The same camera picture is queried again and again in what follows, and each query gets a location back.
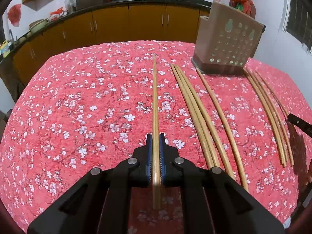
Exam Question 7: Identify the lower wooden kitchen cabinets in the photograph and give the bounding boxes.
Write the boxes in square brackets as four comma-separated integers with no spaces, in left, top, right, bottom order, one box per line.
[13,4,209,85]

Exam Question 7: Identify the red floral tablecloth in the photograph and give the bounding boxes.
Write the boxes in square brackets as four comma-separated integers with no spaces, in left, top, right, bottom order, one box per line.
[1,41,311,230]

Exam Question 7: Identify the right window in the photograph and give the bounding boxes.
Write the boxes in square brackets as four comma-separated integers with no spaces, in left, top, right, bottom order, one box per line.
[285,0,311,53]

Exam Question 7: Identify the beige perforated utensil holder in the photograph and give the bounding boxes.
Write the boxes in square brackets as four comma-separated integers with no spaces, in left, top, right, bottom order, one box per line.
[191,2,265,75]

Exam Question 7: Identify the red bag on counter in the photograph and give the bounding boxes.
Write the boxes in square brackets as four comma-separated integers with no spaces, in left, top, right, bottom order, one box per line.
[229,0,256,19]

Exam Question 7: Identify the black countertop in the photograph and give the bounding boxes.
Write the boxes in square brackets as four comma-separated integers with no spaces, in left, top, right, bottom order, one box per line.
[1,0,212,63]

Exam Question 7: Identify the yellow detergent bottle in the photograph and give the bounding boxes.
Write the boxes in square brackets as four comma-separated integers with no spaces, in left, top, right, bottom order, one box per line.
[1,40,10,58]

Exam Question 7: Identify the green basin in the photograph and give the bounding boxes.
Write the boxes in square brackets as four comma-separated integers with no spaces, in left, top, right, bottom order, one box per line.
[29,19,48,34]

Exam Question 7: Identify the orange red snack bag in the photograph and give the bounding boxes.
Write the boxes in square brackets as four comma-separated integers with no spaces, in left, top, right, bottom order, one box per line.
[50,7,63,16]

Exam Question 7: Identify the red plastic bag on wall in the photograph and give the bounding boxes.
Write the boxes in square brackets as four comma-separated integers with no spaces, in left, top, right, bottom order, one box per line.
[7,4,22,27]

